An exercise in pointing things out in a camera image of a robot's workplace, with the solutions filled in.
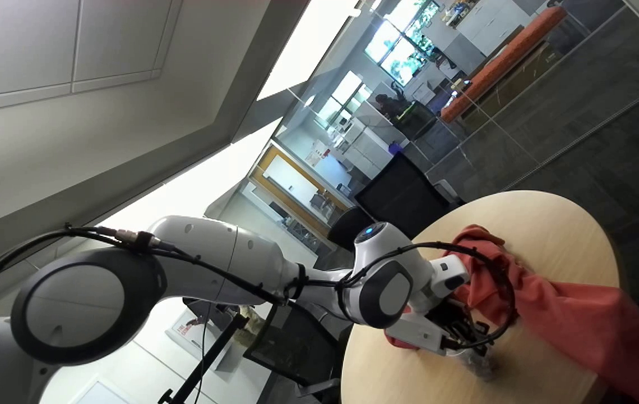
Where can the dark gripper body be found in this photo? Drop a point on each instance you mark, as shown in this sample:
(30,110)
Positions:
(457,321)

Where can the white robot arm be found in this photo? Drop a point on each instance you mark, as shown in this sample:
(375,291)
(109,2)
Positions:
(208,254)

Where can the orange cloth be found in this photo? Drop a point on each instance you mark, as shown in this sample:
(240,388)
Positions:
(580,314)

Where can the black cabinet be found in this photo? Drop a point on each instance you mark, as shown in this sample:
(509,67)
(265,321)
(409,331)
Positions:
(401,193)

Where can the black mesh office chair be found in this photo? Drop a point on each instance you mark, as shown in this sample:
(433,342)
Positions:
(298,344)

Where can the wood framed door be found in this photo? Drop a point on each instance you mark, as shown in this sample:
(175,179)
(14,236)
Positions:
(299,192)

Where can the black tripod stand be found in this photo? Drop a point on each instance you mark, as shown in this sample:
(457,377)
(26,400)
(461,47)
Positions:
(210,360)

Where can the orange counter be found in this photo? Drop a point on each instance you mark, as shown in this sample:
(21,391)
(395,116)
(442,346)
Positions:
(502,64)

